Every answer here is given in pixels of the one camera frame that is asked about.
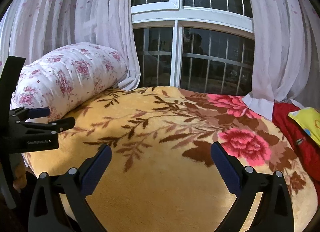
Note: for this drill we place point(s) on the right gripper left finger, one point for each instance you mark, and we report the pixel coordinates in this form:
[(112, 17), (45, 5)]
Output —
[(59, 202)]

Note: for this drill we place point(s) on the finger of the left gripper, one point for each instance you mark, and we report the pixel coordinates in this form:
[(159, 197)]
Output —
[(58, 126), (30, 113)]

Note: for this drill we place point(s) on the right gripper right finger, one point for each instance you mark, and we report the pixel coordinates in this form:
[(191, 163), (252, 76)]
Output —
[(274, 212)]

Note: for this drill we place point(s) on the person left hand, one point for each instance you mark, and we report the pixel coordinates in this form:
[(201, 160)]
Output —
[(21, 180)]

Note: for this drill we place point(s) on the floral rolled quilt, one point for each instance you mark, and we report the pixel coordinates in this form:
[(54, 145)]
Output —
[(68, 76)]

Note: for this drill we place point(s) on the red cloth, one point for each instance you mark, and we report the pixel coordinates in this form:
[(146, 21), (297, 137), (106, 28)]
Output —
[(303, 145)]

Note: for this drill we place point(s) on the yellow pillow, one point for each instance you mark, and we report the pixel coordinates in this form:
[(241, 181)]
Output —
[(309, 120)]

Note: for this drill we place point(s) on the left sheer curtain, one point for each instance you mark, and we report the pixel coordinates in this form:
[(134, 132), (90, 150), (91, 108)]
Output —
[(32, 28)]

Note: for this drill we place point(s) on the sheer curtain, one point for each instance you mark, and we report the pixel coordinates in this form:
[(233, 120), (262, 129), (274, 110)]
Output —
[(32, 28), (286, 55)]

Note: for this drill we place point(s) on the floral yellow plush blanket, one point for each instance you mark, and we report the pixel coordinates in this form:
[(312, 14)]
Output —
[(161, 176)]

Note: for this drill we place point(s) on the white framed window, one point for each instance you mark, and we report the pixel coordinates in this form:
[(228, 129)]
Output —
[(204, 46)]

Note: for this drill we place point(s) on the right sheer curtain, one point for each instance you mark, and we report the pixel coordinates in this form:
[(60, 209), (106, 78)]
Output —
[(286, 55)]

